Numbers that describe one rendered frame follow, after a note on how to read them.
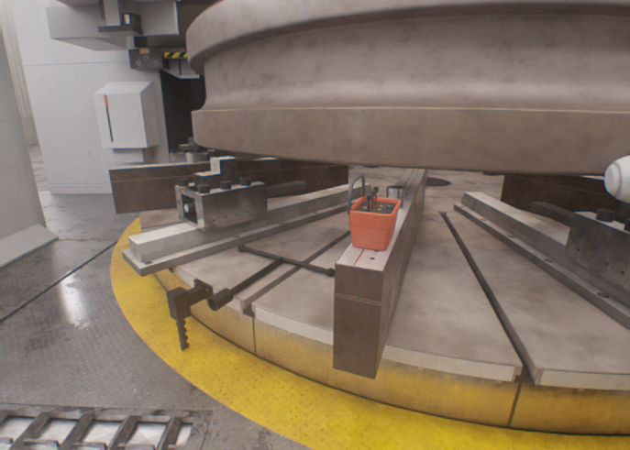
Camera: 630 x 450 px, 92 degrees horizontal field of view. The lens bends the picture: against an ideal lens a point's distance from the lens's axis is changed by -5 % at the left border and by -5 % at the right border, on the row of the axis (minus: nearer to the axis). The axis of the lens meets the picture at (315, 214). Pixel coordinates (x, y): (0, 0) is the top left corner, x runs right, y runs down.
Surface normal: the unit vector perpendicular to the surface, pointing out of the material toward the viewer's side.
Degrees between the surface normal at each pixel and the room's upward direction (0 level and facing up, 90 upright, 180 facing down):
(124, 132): 90
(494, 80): 82
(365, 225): 97
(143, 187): 90
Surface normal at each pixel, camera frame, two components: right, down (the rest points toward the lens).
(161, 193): 0.40, 0.27
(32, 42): 0.01, 0.29
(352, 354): -0.37, 0.28
